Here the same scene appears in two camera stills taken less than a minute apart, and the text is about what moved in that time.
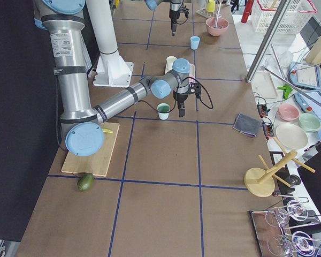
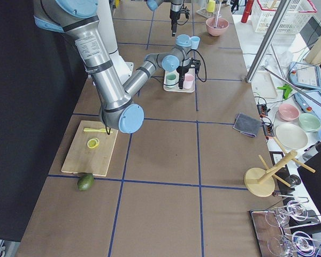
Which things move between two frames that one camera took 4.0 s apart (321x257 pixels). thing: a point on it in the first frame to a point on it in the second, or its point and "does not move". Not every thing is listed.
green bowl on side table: [309, 122] does not move
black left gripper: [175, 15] does not move
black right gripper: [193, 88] to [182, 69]
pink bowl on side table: [288, 112] does not move
